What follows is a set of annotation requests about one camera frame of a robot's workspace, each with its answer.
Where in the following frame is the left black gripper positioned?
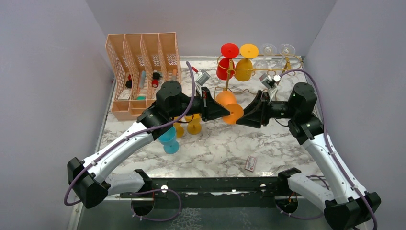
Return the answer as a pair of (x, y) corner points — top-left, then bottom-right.
(169, 87), (230, 122)

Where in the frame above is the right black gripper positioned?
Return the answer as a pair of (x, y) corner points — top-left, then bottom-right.
(236, 90), (298, 128)

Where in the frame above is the orange wine glass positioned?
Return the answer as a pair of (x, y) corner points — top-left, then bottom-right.
(215, 91), (244, 124)

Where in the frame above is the yellow wine glass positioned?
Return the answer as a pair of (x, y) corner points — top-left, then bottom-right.
(235, 44), (259, 81)
(173, 118), (184, 138)
(185, 114), (202, 135)

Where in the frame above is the blue wine glass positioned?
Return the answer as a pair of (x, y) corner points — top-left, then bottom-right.
(158, 127), (180, 154)

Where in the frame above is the red wine glass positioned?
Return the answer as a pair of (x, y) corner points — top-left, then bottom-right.
(216, 43), (239, 81)

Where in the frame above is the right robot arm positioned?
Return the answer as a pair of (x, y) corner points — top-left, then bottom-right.
(237, 82), (381, 230)

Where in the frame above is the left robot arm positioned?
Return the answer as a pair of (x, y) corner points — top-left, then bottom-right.
(64, 80), (230, 208)

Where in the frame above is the clear wine glass left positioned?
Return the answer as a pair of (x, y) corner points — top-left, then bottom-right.
(253, 43), (278, 77)

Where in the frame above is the clear wine glass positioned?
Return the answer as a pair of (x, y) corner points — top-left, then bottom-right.
(278, 43), (296, 64)
(253, 43), (278, 77)

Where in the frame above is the clear wine glass right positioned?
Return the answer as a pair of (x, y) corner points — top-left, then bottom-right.
(278, 43), (296, 64)

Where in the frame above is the small red white card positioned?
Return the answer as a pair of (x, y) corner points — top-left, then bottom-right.
(244, 156), (257, 172)

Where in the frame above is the red black marker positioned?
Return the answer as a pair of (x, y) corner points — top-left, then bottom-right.
(151, 72), (161, 88)

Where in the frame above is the peach plastic file organizer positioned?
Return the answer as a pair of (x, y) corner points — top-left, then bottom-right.
(105, 32), (182, 121)

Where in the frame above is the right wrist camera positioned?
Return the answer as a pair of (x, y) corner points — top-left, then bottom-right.
(259, 73), (281, 99)

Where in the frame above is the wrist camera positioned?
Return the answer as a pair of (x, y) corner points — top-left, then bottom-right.
(259, 73), (281, 99)
(192, 67), (211, 86)

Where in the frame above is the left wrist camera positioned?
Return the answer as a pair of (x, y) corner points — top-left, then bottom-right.
(192, 67), (211, 86)

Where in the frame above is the gold wire glass rack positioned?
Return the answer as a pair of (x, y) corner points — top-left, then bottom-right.
(213, 54), (307, 108)

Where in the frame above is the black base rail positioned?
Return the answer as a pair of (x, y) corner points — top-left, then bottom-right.
(104, 176), (353, 210)

